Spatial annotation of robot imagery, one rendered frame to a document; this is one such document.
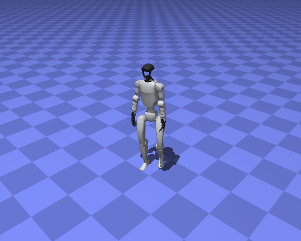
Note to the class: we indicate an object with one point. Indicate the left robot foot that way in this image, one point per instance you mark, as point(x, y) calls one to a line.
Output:
point(161, 162)

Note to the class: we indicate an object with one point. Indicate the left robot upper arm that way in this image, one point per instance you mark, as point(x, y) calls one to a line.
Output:
point(160, 88)

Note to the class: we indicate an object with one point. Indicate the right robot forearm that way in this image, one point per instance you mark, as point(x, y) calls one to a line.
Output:
point(134, 106)

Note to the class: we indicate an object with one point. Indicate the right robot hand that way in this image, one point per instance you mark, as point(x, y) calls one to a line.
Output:
point(133, 119)

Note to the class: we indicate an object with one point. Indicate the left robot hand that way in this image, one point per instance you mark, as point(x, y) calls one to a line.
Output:
point(163, 124)

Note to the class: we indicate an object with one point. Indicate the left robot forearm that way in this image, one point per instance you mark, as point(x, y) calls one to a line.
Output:
point(162, 112)

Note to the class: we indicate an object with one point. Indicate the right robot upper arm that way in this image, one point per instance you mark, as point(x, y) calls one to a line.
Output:
point(136, 97)

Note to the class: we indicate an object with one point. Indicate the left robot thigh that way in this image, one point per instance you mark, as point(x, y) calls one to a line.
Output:
point(160, 134)

